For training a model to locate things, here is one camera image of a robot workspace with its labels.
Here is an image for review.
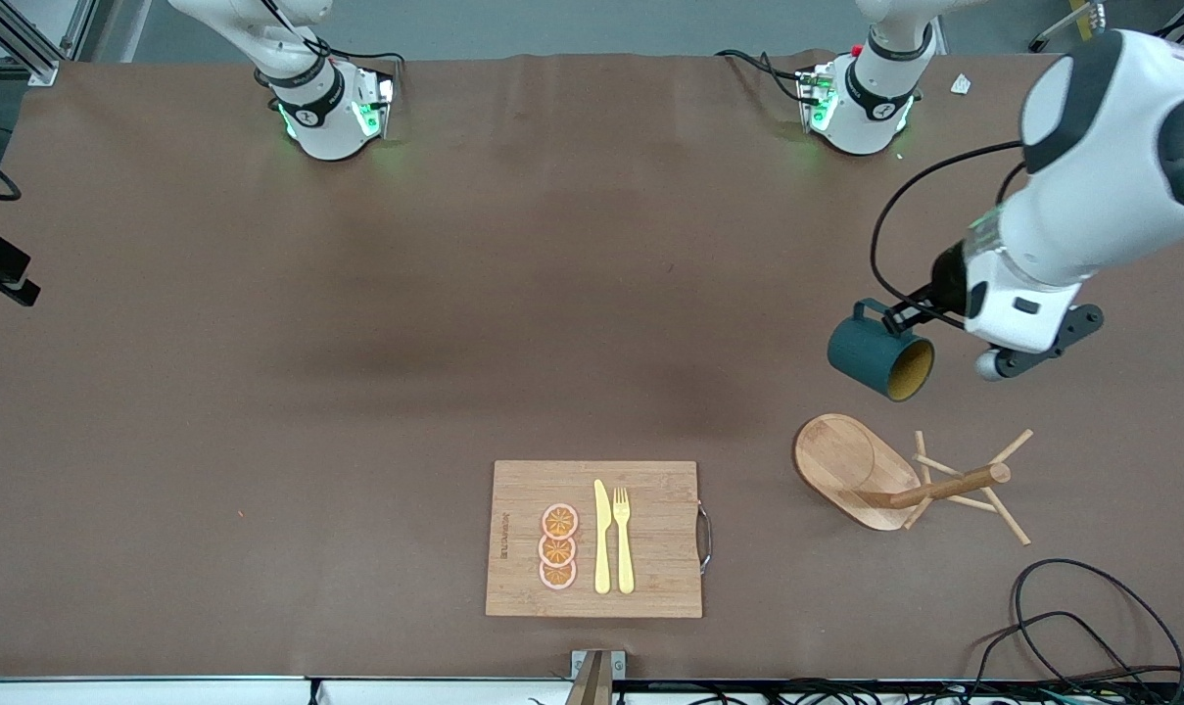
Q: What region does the bamboo cutting board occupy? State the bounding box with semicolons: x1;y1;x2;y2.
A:
485;460;704;619

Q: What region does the yellow plastic fork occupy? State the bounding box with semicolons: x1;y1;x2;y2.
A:
613;487;636;595

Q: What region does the black cable bundle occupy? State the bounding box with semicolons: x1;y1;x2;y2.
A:
621;679;1184;705

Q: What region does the black looped cable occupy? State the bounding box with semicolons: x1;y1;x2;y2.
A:
973;612;1156;686
1011;558;1184;691

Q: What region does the yellow plastic knife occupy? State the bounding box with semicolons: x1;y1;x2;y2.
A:
593;479;613;595

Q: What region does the aluminium frame profile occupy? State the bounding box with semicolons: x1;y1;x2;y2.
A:
0;0;113;85

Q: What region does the teal cup with handle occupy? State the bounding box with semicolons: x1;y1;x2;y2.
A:
827;301;935;402

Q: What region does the grey metal bracket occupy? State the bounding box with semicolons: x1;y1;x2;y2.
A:
570;649;627;682

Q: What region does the grey metal stand leg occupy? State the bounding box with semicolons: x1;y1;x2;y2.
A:
1030;0;1087;52

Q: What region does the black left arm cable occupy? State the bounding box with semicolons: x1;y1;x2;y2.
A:
871;142;1028;329

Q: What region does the white table edge rail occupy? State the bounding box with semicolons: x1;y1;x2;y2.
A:
0;676;575;705

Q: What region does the brown wooden post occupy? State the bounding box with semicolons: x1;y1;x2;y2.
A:
564;651;614;705

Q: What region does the brown table cover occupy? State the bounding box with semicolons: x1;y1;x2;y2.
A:
0;49;1184;682

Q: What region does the wooden cup rack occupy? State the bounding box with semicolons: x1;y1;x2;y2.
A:
793;413;1035;546

